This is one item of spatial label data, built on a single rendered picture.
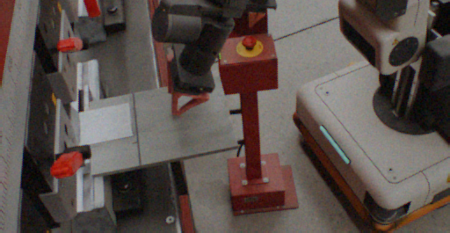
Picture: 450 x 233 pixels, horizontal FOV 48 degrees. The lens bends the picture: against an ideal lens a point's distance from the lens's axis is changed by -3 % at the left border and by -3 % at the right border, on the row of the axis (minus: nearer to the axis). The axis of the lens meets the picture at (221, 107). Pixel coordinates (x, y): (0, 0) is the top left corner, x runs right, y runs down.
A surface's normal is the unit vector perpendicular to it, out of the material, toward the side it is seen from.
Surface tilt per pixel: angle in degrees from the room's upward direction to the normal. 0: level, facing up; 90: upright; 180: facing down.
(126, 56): 0
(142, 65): 0
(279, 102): 0
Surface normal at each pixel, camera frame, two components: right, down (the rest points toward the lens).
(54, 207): 0.18, 0.72
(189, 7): 0.48, 0.52
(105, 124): -0.09, -0.66
